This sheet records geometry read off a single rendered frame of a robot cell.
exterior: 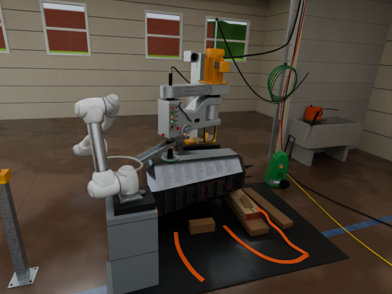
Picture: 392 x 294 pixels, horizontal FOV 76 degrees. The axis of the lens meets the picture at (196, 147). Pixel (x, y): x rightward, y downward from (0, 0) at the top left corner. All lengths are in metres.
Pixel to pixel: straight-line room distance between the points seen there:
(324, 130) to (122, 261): 4.35
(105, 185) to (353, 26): 5.68
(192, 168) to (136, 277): 1.29
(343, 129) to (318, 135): 0.63
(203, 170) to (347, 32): 4.42
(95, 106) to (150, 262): 1.40
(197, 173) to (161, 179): 0.44
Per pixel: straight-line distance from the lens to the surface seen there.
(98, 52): 8.84
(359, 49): 6.67
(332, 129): 5.63
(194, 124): 3.04
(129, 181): 2.10
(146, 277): 2.57
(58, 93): 9.01
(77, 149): 2.41
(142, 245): 2.31
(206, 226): 3.15
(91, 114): 1.97
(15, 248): 2.83
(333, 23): 6.08
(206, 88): 3.06
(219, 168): 3.14
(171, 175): 2.94
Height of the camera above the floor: 2.00
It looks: 20 degrees down
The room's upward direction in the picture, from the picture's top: 2 degrees clockwise
